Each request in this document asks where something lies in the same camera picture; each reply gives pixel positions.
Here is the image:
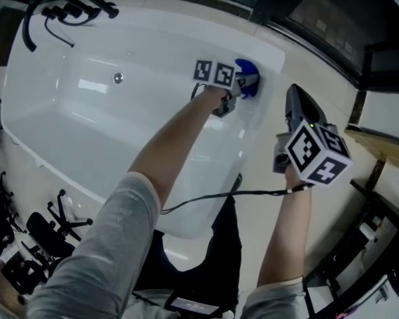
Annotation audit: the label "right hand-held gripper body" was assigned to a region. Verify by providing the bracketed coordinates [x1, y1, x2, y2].
[273, 84, 354, 187]

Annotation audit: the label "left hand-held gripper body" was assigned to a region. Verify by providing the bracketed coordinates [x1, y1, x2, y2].
[192, 60, 259, 119]

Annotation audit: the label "white bathtub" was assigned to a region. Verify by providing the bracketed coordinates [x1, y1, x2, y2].
[0, 7, 286, 240]

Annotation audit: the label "person's left forearm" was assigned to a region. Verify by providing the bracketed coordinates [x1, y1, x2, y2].
[128, 86, 225, 213]

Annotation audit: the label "person's right forearm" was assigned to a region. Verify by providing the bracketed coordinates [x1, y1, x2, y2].
[257, 163, 313, 287]

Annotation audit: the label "person's left hand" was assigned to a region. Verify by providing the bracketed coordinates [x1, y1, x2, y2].
[199, 86, 229, 113]

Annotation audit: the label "wooden shelf board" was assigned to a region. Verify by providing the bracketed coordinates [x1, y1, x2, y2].
[344, 124, 399, 165]

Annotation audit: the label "black cabinet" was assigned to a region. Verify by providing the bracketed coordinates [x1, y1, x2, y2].
[302, 179, 399, 319]

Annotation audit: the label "person's black trousers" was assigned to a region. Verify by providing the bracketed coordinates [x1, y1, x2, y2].
[132, 173, 244, 309]

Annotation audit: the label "black hand shower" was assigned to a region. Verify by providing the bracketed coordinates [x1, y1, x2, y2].
[78, 0, 120, 19]

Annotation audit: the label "black chest-worn device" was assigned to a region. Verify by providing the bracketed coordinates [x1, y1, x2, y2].
[164, 292, 221, 318]

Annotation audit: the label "black office chair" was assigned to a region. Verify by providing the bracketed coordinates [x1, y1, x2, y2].
[25, 189, 94, 269]

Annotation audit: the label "dark window frame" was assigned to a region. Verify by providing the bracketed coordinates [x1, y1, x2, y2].
[252, 0, 399, 92]

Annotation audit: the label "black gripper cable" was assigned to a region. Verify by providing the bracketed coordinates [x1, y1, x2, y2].
[159, 181, 315, 215]

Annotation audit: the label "black faucet handles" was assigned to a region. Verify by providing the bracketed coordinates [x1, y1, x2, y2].
[41, 5, 101, 26]

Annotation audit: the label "black shower hose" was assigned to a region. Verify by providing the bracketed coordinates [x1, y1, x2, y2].
[44, 15, 97, 49]

